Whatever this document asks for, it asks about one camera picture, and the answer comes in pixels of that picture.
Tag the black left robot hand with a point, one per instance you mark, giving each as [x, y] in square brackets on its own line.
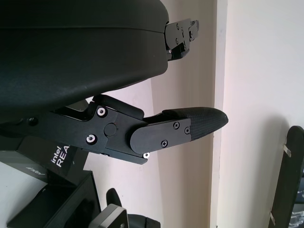
[71, 59]

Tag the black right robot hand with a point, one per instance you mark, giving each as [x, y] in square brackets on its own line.
[142, 222]

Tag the silver RealSense camera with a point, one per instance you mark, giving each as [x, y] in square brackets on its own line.
[108, 217]

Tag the black RealSense box lid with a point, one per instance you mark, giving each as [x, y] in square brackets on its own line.
[61, 159]

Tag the black camera box base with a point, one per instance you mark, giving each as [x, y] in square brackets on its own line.
[61, 204]

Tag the black frame with metal clips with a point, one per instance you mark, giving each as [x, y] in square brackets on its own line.
[288, 173]

